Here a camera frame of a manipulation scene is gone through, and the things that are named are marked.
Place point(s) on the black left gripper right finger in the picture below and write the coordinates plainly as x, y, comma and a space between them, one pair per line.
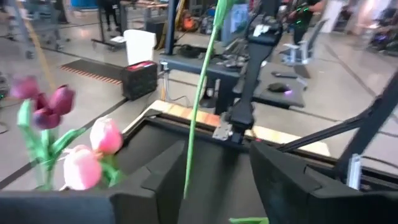
289, 199

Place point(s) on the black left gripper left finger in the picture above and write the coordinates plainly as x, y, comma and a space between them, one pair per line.
155, 202

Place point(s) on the artificial tulip green stem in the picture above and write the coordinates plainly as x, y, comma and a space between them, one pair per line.
199, 93

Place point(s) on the large light pink artificial tulip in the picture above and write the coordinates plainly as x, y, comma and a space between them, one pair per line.
81, 169

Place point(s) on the purple artificial tulip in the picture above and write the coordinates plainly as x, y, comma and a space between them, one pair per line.
46, 119
62, 99

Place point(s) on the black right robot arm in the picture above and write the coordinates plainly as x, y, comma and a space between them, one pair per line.
253, 71

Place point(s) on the black side table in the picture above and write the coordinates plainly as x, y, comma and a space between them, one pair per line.
224, 77

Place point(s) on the black computer mouse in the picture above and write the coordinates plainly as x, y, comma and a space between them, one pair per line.
278, 87

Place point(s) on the grey office chair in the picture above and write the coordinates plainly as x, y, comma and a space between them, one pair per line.
298, 51

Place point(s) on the black crate red top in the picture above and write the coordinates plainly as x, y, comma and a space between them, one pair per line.
139, 81

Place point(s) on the orange black device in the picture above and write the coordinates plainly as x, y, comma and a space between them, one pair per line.
189, 21

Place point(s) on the white waste bin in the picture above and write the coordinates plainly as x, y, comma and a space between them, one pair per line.
140, 46

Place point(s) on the black floor mat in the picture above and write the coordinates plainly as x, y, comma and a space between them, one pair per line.
90, 70

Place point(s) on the dark pink artificial tulip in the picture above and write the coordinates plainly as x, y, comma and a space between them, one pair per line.
25, 87

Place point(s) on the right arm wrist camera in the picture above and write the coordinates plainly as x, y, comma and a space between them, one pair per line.
222, 131

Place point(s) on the black rig frame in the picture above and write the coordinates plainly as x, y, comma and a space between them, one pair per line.
367, 124

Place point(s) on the dark metal post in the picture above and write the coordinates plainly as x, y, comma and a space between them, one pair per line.
171, 28

